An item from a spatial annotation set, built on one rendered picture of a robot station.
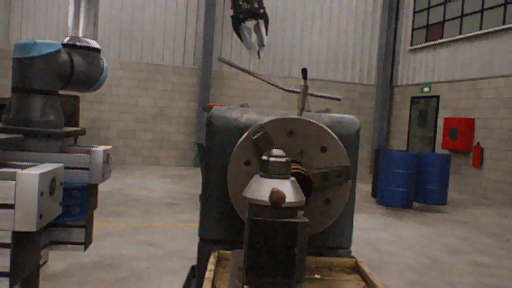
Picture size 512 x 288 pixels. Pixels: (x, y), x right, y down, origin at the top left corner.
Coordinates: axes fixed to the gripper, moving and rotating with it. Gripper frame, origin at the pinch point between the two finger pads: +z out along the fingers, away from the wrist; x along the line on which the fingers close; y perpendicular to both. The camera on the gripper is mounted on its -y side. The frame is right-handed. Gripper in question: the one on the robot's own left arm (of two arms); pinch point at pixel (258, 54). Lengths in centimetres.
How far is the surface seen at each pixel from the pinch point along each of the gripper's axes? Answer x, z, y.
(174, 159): -197, 66, -994
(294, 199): -4, 25, 59
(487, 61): 500, 22, -810
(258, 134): -4.8, 19.1, -1.6
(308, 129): 7.7, 21.0, -1.6
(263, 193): -7, 24, 59
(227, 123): -12.2, 14.5, -17.2
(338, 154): 13.5, 28.9, -1.6
